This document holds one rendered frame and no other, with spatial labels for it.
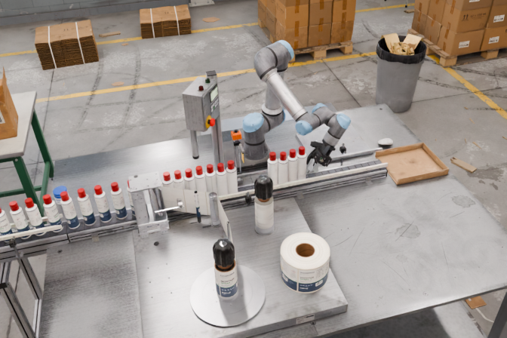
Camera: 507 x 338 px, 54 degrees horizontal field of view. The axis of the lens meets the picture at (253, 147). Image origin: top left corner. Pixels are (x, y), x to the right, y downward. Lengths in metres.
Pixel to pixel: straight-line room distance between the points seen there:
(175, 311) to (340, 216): 0.93
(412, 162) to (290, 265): 1.16
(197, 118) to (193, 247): 0.58
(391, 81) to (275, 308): 3.11
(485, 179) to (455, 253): 1.93
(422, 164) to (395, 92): 2.00
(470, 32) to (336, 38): 1.41
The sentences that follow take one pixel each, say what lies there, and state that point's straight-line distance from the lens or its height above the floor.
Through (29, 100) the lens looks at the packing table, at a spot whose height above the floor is 0.78.
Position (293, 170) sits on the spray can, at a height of 0.98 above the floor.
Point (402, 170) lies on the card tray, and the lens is 2.85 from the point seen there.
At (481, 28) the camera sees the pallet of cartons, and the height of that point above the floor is 0.41.
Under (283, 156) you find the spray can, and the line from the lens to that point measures 2.47.
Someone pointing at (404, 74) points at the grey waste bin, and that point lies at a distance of 4.74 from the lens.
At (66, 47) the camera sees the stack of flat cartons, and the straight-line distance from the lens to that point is 6.17.
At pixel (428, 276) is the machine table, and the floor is 0.83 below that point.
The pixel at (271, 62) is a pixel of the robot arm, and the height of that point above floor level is 1.46.
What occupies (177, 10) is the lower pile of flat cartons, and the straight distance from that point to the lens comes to 6.92.
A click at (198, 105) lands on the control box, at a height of 1.43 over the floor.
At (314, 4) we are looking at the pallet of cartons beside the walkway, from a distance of 5.66.
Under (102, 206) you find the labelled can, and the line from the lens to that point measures 2.46.
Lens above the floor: 2.55
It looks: 36 degrees down
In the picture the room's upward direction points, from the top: 2 degrees counter-clockwise
